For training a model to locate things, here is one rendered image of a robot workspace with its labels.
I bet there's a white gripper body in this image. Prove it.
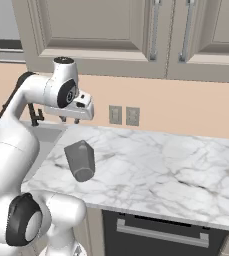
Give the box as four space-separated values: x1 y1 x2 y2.
44 98 95 121

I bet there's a black sink faucet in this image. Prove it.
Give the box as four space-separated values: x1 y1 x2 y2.
27 102 46 127

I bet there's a grey sink basin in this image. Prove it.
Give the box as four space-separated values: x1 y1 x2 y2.
0 120 67 184

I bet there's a grey jug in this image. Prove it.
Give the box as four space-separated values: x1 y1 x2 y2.
63 139 97 183

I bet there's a grey framed window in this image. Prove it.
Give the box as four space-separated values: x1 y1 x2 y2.
0 0 26 64

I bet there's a beige base cupboard panel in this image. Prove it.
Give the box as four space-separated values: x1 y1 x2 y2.
73 206 106 256

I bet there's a grey wall socket plate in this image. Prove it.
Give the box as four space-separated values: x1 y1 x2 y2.
125 106 141 127
108 104 123 126

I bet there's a beige wall cupboard door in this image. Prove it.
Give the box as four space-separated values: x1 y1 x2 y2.
166 0 229 84
11 0 176 80

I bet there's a silver cupboard door handle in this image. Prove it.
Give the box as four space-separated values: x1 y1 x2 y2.
178 0 199 64
148 0 163 62

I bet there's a silver dishwasher handle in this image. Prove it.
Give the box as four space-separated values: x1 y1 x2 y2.
116 218 210 249

